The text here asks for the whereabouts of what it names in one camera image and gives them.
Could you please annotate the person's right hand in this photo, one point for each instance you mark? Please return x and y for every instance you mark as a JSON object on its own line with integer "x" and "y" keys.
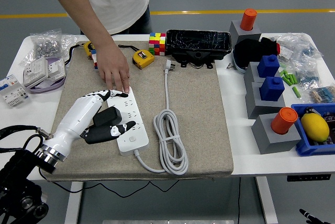
{"x": 112, "y": 64}

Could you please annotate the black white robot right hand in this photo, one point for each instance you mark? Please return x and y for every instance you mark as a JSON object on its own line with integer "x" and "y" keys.
{"x": 311, "y": 220}

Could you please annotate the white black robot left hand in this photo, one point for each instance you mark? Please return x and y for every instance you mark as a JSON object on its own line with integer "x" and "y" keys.
{"x": 76, "y": 119}

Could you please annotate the black plug adapter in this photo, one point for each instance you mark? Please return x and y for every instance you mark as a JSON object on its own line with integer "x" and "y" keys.
{"x": 107, "y": 115}

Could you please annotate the white power strip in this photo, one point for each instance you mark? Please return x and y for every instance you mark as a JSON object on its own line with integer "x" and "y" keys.
{"x": 141, "y": 145}

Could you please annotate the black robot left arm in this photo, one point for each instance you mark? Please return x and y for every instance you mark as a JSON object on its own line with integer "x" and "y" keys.
{"x": 18, "y": 182}

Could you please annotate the person's right forearm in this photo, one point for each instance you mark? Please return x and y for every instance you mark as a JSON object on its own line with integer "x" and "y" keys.
{"x": 78, "y": 6}

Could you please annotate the colourful puzzle cube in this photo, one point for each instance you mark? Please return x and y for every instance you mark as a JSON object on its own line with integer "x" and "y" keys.
{"x": 94, "y": 61}
{"x": 157, "y": 44}

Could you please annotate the round yellow tape measure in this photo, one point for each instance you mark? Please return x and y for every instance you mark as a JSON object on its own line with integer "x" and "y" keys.
{"x": 87, "y": 48}

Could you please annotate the square yellow tape measure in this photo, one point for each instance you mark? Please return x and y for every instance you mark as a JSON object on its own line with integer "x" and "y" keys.
{"x": 142, "y": 60}

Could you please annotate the black table control panel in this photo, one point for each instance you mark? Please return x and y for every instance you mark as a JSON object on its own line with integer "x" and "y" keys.
{"x": 308, "y": 177}

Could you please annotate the purple tape roll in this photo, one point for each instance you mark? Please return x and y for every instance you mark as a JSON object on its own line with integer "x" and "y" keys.
{"x": 42, "y": 88}

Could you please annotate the white table leg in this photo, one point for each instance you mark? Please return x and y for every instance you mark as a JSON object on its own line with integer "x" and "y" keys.
{"x": 73, "y": 205}
{"x": 267, "y": 203}

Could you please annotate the empty clear plastic bag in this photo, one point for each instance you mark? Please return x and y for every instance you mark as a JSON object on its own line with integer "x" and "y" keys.
{"x": 69, "y": 42}

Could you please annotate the clear bag metal nuts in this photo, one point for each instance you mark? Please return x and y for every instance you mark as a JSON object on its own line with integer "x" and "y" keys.
{"x": 47, "y": 44}

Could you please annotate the white circuit breaker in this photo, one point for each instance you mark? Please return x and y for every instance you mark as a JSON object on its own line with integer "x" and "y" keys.
{"x": 11, "y": 90}

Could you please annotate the blue plastic bin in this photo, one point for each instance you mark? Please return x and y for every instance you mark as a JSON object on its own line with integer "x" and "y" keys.
{"x": 303, "y": 148}

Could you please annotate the black cracked display unit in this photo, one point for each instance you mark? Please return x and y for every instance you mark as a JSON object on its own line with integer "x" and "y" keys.
{"x": 199, "y": 40}

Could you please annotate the grey square holder block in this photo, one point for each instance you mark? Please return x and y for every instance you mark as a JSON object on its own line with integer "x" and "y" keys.
{"x": 269, "y": 140}
{"x": 254, "y": 106}
{"x": 236, "y": 31}
{"x": 250, "y": 73}

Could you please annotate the yellow lemon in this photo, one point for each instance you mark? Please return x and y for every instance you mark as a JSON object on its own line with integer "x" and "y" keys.
{"x": 314, "y": 127}

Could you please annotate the grey-brown fabric mat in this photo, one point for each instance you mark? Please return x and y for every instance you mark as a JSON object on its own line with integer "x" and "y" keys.
{"x": 196, "y": 116}

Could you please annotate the dark circuit boards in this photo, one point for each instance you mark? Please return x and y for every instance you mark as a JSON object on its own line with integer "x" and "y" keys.
{"x": 332, "y": 119}

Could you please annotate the orange cylinder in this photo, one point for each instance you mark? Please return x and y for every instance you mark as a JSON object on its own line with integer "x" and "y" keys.
{"x": 248, "y": 20}
{"x": 284, "y": 120}

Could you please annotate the small black clip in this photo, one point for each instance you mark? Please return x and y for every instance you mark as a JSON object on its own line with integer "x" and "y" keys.
{"x": 309, "y": 110}

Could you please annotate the small metal clip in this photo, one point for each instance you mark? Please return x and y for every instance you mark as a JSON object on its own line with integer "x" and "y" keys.
{"x": 230, "y": 66}

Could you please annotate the clear bag tan resistors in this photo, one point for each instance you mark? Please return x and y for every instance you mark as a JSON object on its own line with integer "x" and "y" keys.
{"x": 322, "y": 94}

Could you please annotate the white round dish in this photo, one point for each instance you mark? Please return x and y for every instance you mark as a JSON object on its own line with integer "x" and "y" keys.
{"x": 238, "y": 67}

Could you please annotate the green cylindrical battery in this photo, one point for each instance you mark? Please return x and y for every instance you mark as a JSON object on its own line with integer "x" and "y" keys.
{"x": 296, "y": 92}
{"x": 290, "y": 80}
{"x": 294, "y": 79}
{"x": 283, "y": 73}
{"x": 287, "y": 79}

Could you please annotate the blue stepped block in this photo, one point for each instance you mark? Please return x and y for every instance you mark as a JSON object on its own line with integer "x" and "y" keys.
{"x": 268, "y": 65}
{"x": 272, "y": 89}

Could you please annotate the black fabric bundle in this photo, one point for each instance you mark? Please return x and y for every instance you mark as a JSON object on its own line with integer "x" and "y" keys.
{"x": 248, "y": 50}

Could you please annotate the clear bag blue resistors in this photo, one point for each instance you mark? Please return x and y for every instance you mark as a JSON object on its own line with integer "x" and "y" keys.
{"x": 301, "y": 46}
{"x": 307, "y": 76}

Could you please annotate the red round cap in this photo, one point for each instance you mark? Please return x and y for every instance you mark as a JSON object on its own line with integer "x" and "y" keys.
{"x": 278, "y": 47}

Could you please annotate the white wall socket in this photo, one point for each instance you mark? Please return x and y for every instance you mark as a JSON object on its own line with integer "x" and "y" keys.
{"x": 35, "y": 72}
{"x": 56, "y": 68}

